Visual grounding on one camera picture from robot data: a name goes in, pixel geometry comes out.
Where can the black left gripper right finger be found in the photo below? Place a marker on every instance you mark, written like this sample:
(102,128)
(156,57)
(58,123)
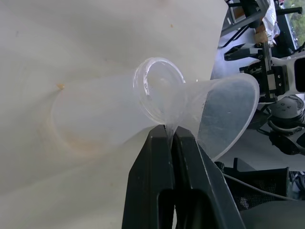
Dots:
(202,181)

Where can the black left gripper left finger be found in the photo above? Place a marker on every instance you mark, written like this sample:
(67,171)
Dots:
(145,181)

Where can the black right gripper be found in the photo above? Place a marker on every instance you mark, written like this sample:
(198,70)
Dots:
(278,78)

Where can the translucent plastic funnel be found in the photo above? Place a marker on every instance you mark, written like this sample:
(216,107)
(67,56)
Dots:
(228,107)

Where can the black mesh basket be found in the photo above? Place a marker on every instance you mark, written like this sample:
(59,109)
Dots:
(259,188)

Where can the dark rounded seat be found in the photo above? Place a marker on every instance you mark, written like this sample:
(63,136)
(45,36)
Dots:
(276,214)

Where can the clear plastic cup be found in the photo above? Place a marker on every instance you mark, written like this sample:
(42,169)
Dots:
(95,107)

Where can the black metal frame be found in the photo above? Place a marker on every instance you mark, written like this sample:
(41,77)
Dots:
(247,16)

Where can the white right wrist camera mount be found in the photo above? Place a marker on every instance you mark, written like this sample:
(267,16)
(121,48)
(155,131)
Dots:
(296,71)

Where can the dark screen with black frame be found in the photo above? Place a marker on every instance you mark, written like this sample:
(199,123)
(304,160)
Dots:
(295,23)

